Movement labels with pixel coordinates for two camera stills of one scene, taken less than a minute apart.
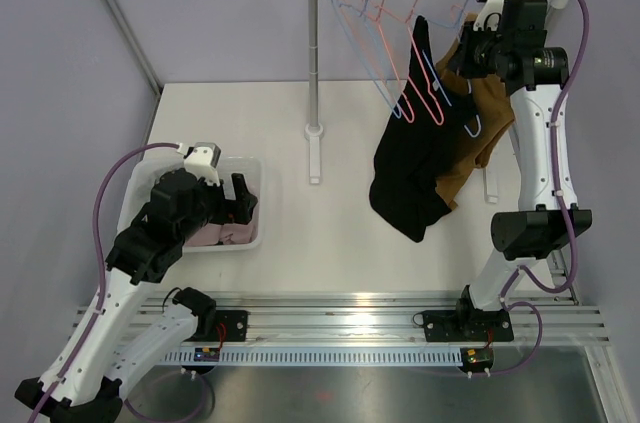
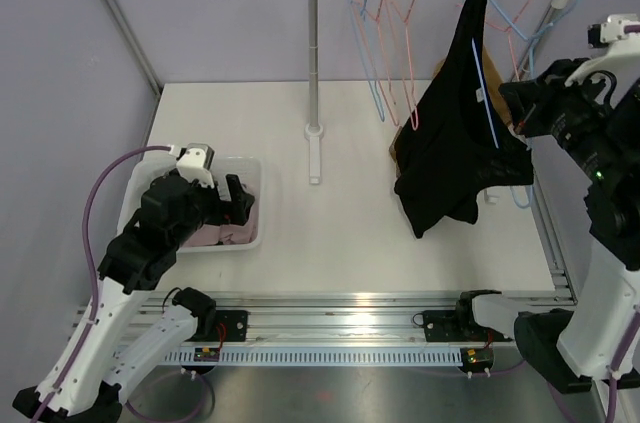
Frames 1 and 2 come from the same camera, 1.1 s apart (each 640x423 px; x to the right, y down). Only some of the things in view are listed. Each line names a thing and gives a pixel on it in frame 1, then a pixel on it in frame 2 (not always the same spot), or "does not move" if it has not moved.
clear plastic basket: x=139 y=195 does not move
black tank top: x=420 y=145 → x=459 y=149
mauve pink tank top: x=223 y=233 does not move
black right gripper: x=459 y=62 → x=550 y=90
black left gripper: x=237 y=210 does not move
